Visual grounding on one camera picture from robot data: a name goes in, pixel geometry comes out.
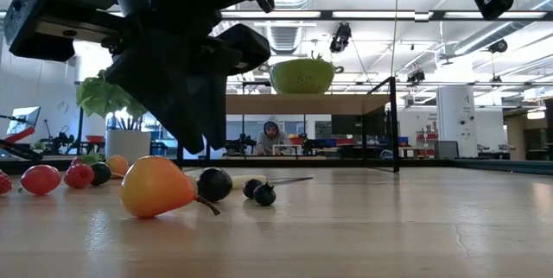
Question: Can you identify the computer monitor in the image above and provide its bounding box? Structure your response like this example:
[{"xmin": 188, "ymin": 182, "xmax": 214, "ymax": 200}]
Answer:
[{"xmin": 7, "ymin": 105, "xmax": 42, "ymax": 136}]

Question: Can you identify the dark blueberry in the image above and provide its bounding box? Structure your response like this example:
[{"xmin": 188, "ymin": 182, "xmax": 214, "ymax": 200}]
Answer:
[
  {"xmin": 252, "ymin": 181, "xmax": 277, "ymax": 207},
  {"xmin": 242, "ymin": 178, "xmax": 264, "ymax": 200}
]

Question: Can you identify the green leafy plant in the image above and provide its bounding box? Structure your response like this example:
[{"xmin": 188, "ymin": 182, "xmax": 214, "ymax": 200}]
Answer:
[{"xmin": 76, "ymin": 69, "xmax": 150, "ymax": 119}]

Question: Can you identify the small orange fruit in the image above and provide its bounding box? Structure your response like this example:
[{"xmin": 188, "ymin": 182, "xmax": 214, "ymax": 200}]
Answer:
[{"xmin": 105, "ymin": 155, "xmax": 130, "ymax": 180}]

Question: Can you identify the thin hanging cable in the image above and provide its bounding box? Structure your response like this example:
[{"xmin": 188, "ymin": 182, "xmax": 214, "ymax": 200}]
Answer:
[{"xmin": 391, "ymin": 0, "xmax": 399, "ymax": 79}]

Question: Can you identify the dark round plum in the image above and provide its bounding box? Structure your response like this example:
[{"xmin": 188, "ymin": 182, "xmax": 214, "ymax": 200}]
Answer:
[{"xmin": 196, "ymin": 167, "xmax": 233, "ymax": 203}]

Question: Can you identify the red raspberry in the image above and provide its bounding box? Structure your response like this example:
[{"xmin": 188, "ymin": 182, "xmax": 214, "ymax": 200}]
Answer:
[{"xmin": 0, "ymin": 169, "xmax": 13, "ymax": 196}]

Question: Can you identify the yellow orange pear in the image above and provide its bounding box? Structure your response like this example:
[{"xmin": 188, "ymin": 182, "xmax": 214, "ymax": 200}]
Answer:
[{"xmin": 119, "ymin": 155, "xmax": 221, "ymax": 219}]

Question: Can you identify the white plant pot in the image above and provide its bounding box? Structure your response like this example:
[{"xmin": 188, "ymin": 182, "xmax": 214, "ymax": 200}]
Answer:
[{"xmin": 105, "ymin": 129, "xmax": 152, "ymax": 165}]

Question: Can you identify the person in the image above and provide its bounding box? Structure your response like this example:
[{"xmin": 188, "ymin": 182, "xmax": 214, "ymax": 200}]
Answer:
[{"xmin": 254, "ymin": 116, "xmax": 291, "ymax": 156}]

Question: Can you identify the grey box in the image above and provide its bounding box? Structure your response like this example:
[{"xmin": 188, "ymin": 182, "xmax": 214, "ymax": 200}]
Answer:
[{"xmin": 434, "ymin": 140, "xmax": 461, "ymax": 160}]

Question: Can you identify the green plastic colander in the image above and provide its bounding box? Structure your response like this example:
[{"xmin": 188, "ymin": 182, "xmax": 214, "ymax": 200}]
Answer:
[{"xmin": 258, "ymin": 58, "xmax": 346, "ymax": 95}]

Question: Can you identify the black ceiling camera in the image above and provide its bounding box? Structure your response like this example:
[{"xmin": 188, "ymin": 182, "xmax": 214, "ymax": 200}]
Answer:
[
  {"xmin": 488, "ymin": 38, "xmax": 510, "ymax": 54},
  {"xmin": 405, "ymin": 69, "xmax": 427, "ymax": 85},
  {"xmin": 328, "ymin": 22, "xmax": 353, "ymax": 54}
]

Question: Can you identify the red cherry tomato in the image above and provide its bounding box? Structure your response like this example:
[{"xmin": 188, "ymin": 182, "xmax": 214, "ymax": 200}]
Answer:
[{"xmin": 20, "ymin": 164, "xmax": 62, "ymax": 196}]

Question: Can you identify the black overhead light bar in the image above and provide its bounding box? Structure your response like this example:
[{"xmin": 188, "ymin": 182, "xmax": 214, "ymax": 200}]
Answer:
[{"xmin": 219, "ymin": 9, "xmax": 553, "ymax": 22}]

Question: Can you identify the knife with cream handle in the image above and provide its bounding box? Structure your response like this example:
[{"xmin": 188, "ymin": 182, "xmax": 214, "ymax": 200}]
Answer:
[{"xmin": 185, "ymin": 174, "xmax": 315, "ymax": 191}]

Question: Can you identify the white round column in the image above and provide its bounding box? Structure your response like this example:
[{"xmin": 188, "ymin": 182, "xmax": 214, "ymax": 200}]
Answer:
[{"xmin": 435, "ymin": 85, "xmax": 478, "ymax": 158}]

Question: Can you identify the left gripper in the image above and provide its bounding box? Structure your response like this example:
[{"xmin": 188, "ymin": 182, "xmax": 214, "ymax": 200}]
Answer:
[{"xmin": 3, "ymin": 0, "xmax": 271, "ymax": 76}]

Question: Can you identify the wooden shelf with black frame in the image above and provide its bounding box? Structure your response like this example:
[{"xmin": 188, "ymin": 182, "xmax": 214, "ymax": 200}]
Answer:
[{"xmin": 175, "ymin": 76, "xmax": 399, "ymax": 174}]

